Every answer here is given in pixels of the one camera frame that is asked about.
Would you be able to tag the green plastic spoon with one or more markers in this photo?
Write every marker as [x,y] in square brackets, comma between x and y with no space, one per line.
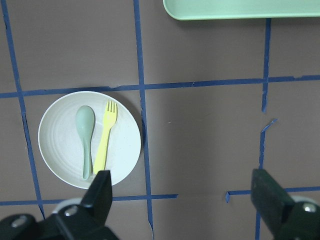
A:
[85,123]

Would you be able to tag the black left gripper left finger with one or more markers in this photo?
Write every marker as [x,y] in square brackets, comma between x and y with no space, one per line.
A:
[99,196]

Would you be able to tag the white round plate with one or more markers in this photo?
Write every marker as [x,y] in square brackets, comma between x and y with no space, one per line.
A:
[61,148]

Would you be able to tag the green rectangular tray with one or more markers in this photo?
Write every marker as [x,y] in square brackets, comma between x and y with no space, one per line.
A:
[193,10]

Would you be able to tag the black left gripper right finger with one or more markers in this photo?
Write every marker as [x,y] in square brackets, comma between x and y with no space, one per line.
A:
[271,201]

